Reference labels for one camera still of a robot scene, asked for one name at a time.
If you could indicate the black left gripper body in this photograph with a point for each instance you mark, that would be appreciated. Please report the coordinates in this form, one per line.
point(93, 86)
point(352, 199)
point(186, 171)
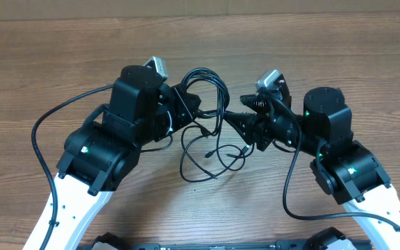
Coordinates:
point(172, 112)

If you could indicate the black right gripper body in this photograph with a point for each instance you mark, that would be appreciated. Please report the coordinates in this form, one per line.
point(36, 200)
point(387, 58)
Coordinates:
point(267, 133)

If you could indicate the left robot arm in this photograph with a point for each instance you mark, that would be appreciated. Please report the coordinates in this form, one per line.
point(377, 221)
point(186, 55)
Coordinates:
point(99, 154)

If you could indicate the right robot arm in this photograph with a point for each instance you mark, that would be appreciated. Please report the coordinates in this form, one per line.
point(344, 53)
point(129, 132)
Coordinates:
point(343, 168)

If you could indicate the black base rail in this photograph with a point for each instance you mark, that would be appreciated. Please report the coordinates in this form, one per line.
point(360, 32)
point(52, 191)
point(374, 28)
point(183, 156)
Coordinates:
point(330, 238)

